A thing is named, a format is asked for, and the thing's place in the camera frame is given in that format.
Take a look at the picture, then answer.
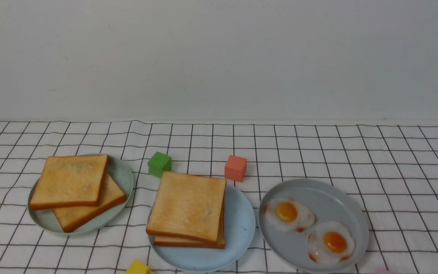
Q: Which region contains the white checkered tablecloth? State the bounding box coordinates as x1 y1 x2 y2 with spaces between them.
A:
0 120 438 274

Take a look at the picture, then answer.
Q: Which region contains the right fried egg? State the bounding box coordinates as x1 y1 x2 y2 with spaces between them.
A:
308 221 355 265

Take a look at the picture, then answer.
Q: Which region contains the fried egg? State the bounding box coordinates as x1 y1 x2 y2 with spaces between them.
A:
264 197 317 232
308 221 355 265

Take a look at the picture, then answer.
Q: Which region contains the grey plate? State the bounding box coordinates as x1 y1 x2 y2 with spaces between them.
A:
257 179 370 274

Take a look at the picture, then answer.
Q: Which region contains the left fried egg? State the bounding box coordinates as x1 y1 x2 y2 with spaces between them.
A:
264 197 317 232

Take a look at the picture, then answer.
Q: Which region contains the light blue plate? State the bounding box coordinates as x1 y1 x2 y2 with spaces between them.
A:
148 185 256 274

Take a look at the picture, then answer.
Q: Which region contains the orange cube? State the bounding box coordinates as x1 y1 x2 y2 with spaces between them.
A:
224 155 248 182

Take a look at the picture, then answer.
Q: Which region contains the green cube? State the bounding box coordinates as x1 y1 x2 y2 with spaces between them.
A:
148 151 172 178

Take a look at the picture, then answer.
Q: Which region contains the yellow cube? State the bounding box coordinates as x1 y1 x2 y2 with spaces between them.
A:
124 260 154 274

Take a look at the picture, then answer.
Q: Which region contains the pale green plate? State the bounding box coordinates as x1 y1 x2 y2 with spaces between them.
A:
27 156 136 236

